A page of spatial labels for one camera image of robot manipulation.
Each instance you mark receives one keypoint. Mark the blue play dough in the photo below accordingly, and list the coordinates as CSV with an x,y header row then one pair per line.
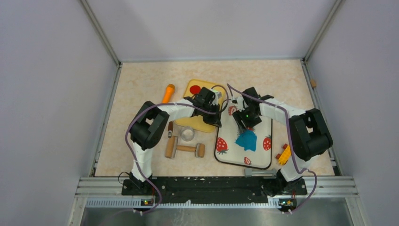
x,y
247,140

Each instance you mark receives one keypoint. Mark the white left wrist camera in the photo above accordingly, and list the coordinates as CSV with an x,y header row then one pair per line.
x,y
218,95

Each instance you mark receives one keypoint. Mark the brown handled scraper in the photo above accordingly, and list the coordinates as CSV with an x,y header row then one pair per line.
x,y
170,129

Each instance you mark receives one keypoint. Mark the red dough disc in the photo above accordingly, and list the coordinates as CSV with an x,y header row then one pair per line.
x,y
195,89

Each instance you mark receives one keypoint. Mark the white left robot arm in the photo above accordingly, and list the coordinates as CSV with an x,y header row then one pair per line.
x,y
145,130

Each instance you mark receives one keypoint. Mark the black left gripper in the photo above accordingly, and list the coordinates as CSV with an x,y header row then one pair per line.
x,y
215,120

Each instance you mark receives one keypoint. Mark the wooden roller tool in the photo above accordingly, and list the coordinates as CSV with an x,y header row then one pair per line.
x,y
172,147

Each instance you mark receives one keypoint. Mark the orange toy rolling pin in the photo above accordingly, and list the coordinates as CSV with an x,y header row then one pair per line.
x,y
169,91

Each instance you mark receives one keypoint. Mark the silver tape roll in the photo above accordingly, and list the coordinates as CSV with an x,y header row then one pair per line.
x,y
187,133

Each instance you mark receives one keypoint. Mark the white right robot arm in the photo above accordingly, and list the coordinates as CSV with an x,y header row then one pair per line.
x,y
307,132

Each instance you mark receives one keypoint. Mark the grey toy bolt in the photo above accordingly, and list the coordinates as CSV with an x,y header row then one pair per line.
x,y
249,172

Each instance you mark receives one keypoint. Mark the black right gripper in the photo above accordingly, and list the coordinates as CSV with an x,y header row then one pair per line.
x,y
239,116

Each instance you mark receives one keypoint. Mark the yellow toy brick car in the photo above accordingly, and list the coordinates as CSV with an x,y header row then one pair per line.
x,y
283,157

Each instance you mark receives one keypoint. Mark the yellow plastic tray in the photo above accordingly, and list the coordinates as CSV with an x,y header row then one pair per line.
x,y
197,122

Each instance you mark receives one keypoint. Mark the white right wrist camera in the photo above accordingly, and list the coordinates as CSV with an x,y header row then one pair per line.
x,y
239,103

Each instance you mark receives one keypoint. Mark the white strawberry enamel tray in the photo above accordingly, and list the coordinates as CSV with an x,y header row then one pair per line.
x,y
226,151

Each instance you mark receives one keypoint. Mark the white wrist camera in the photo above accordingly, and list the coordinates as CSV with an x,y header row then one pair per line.
x,y
239,103
218,95

